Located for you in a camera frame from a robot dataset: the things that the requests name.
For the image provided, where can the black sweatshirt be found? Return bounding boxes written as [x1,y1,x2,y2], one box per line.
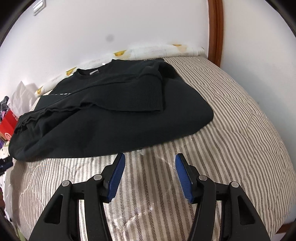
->
[8,58,213,161]

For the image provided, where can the red paper bag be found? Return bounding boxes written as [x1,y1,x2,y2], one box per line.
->
[0,110,19,142]

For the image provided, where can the striped grey bed quilt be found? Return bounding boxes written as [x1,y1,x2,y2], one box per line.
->
[5,56,296,241]

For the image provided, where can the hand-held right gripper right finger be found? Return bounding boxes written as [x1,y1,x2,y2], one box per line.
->
[175,153,270,241]

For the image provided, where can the brown wooden door frame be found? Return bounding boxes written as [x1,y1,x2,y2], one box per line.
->
[207,0,223,67]

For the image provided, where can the white patterned pillow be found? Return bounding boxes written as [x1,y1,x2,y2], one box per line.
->
[35,43,205,96]

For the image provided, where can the white floral quilt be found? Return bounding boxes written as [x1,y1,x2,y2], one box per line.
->
[0,142,11,160]

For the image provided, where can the grey plaid cloth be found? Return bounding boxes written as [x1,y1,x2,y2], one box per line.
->
[0,96,10,116]

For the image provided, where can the white plastic bag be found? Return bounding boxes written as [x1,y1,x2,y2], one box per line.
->
[9,81,38,114]

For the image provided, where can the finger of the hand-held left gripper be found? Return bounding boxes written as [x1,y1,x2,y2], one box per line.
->
[0,156,13,175]

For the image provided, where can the white light switch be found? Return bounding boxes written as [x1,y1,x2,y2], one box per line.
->
[32,0,45,16]

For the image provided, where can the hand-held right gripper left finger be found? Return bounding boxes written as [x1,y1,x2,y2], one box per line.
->
[29,152,126,241]

